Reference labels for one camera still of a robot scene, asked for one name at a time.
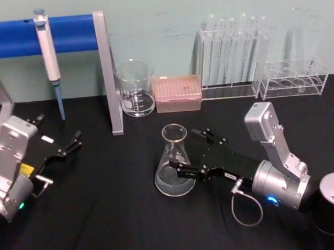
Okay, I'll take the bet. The right gripper thin cable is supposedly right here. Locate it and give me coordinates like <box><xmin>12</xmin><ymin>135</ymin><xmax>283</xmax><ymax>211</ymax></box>
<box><xmin>229</xmin><ymin>176</ymin><xmax>265</xmax><ymax>229</ymax></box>

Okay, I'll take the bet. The clear tall test tube rack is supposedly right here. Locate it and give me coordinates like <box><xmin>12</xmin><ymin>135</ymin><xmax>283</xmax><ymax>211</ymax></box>
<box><xmin>196</xmin><ymin>25</ymin><xmax>270</xmax><ymax>102</ymax></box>

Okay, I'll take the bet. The white pipette with blue tip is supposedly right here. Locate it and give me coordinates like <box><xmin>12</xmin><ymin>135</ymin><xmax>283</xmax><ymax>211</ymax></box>
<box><xmin>32</xmin><ymin>7</ymin><xmax>67</xmax><ymax>122</ymax></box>

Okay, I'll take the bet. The clear glass test tube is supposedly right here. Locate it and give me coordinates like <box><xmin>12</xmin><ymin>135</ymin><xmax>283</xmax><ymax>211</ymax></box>
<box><xmin>218</xmin><ymin>17</ymin><xmax>230</xmax><ymax>86</ymax></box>
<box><xmin>248</xmin><ymin>16</ymin><xmax>261</xmax><ymax>82</ymax></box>
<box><xmin>205</xmin><ymin>13</ymin><xmax>220</xmax><ymax>87</ymax></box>
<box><xmin>238</xmin><ymin>12</ymin><xmax>252</xmax><ymax>83</ymax></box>
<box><xmin>258</xmin><ymin>15</ymin><xmax>271</xmax><ymax>81</ymax></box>
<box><xmin>227</xmin><ymin>17</ymin><xmax>239</xmax><ymax>86</ymax></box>

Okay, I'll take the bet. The clear glass beaker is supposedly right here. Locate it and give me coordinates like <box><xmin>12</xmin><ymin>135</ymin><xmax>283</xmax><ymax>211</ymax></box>
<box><xmin>113</xmin><ymin>58</ymin><xmax>158</xmax><ymax>119</ymax></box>

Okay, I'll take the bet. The pink pipette tip box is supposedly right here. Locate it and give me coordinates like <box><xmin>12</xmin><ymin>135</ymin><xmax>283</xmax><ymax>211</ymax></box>
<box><xmin>151</xmin><ymin>73</ymin><xmax>204</xmax><ymax>114</ymax></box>

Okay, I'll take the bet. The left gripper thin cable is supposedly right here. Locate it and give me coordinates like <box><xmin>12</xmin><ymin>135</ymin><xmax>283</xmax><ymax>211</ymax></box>
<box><xmin>32</xmin><ymin>173</ymin><xmax>55</xmax><ymax>199</ymax></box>

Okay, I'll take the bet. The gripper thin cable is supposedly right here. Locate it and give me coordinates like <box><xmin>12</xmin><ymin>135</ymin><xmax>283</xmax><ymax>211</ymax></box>
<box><xmin>229</xmin><ymin>176</ymin><xmax>265</xmax><ymax>229</ymax></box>
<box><xmin>32</xmin><ymin>173</ymin><xmax>55</xmax><ymax>199</ymax></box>

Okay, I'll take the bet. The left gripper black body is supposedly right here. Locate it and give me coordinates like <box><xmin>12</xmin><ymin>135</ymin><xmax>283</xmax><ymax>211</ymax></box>
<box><xmin>17</xmin><ymin>126</ymin><xmax>68</xmax><ymax>181</ymax></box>

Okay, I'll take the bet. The pipette stand with blue bar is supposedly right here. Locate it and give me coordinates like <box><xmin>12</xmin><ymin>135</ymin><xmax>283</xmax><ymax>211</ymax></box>
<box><xmin>0</xmin><ymin>10</ymin><xmax>126</xmax><ymax>146</ymax></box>

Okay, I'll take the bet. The clear glass conical flask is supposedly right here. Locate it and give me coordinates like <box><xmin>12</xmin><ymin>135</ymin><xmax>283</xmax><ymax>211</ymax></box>
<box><xmin>151</xmin><ymin>122</ymin><xmax>198</xmax><ymax>199</ymax></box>

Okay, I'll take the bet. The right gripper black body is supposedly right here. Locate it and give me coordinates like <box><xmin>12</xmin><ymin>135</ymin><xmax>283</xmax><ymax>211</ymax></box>
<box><xmin>200</xmin><ymin>141</ymin><xmax>262</xmax><ymax>186</ymax></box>

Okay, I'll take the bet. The black table cloth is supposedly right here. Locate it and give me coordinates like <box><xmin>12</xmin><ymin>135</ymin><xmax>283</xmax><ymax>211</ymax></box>
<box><xmin>0</xmin><ymin>73</ymin><xmax>334</xmax><ymax>250</ymax></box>

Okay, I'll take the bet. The clear low rack with holes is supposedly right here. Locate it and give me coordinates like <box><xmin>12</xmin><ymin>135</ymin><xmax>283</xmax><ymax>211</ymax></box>
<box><xmin>257</xmin><ymin>55</ymin><xmax>330</xmax><ymax>101</ymax></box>

